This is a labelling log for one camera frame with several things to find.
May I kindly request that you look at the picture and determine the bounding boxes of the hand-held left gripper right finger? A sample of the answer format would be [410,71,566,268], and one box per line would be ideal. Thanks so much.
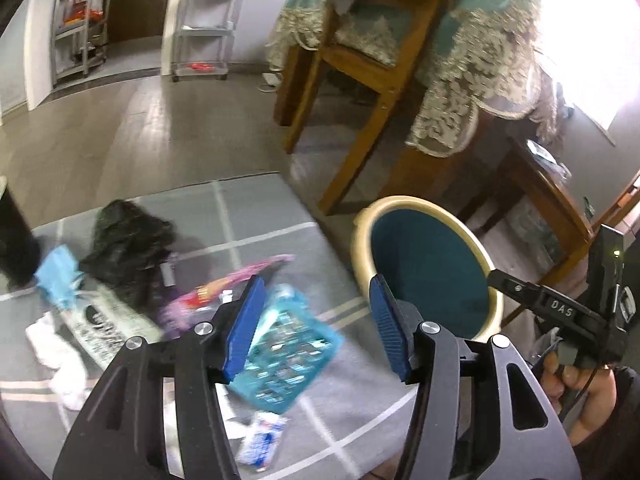
[369,274,583,480]

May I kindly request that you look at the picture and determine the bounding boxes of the white shelf rack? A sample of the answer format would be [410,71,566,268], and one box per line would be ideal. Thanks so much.
[170,0,247,83]

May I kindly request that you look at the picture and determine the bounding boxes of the small white blue packet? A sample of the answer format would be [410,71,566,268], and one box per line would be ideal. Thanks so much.
[235,410,292,472]

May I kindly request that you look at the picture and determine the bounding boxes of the grey metal shelf rack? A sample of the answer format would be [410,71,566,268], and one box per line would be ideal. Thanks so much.
[50,0,120,86]

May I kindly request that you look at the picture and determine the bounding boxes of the teal lace seat cushion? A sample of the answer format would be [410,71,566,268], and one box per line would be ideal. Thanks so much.
[332,0,427,68]

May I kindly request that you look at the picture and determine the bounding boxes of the wooden chair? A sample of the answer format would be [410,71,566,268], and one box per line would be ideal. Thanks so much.
[284,0,471,216]

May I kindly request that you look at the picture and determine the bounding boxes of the person's right hand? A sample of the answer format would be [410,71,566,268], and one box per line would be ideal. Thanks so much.
[541,350,621,448]

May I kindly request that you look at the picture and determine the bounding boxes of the light blue cloth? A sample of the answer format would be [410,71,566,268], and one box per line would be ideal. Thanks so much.
[34,245,87,312]

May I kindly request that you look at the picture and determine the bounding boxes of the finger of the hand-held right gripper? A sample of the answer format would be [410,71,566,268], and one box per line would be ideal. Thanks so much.
[487,269,602,334]

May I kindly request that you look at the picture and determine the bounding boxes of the white slippers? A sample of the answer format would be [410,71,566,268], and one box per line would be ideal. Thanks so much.
[257,71,284,94]

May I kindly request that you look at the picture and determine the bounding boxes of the teal bin with cream rim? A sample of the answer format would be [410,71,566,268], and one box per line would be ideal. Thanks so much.
[352,196,503,342]

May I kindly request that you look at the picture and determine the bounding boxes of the white tissue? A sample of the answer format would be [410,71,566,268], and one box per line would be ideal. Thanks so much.
[25,310,95,411]

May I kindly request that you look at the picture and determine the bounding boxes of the wooden bench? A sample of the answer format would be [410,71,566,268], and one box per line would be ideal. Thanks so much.
[460,135,597,281]

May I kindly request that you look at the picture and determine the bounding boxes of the purple pink wrapper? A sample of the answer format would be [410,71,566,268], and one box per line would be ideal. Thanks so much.
[157,254,296,342]

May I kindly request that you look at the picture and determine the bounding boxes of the black cable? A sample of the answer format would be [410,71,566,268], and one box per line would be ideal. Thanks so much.
[559,360,598,423]

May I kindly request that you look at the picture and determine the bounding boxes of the grey mat with white lines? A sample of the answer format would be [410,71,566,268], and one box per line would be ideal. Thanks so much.
[0,172,423,480]

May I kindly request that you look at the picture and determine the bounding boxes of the black plastic bag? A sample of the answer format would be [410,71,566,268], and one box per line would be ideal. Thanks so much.
[80,199,177,311]

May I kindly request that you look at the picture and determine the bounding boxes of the teal plastic packet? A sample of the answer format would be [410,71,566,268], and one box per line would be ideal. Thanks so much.
[227,284,346,413]

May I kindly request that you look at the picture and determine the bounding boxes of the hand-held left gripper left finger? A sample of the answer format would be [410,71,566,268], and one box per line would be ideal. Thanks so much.
[52,275,268,480]

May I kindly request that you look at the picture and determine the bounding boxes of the printed paper box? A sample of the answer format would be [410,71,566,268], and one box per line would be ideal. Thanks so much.
[62,287,163,368]

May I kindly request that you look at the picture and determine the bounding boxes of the brown wooden cabinet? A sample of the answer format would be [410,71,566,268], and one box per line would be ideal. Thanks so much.
[107,0,173,45]

